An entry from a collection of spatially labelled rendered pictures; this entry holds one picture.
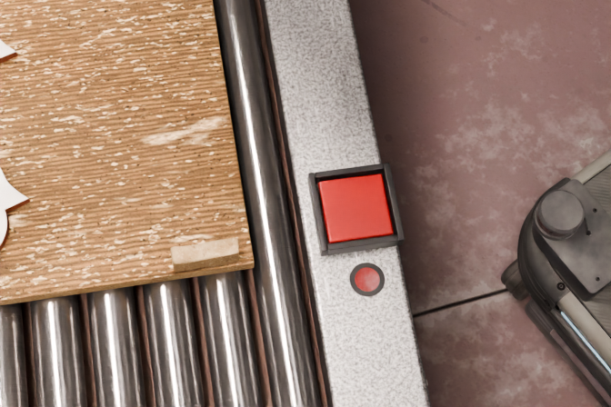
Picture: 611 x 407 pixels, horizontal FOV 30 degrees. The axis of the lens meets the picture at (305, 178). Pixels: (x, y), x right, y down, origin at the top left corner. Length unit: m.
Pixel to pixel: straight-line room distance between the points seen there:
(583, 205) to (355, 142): 0.77
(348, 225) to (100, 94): 0.26
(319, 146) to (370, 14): 1.15
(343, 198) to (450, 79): 1.14
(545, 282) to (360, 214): 0.79
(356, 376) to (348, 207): 0.15
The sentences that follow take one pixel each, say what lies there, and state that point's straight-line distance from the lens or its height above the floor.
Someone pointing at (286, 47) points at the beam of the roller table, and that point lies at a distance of 1.11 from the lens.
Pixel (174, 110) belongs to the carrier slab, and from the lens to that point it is 1.06.
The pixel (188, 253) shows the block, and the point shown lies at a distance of 0.98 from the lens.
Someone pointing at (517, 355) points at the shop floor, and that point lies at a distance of 2.00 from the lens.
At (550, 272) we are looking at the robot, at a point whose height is 0.24.
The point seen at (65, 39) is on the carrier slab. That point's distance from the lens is 1.11.
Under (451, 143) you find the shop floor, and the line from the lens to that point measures 2.10.
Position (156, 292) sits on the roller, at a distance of 1.02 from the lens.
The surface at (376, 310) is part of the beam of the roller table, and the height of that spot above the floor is 0.92.
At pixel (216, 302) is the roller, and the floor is 0.92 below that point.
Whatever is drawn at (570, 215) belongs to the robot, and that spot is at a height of 0.32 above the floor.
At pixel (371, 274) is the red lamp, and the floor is 0.92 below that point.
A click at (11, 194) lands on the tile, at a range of 1.04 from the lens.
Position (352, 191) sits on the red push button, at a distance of 1.04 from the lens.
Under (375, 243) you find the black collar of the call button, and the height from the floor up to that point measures 0.93.
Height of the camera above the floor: 1.89
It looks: 68 degrees down
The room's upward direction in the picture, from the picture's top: 7 degrees clockwise
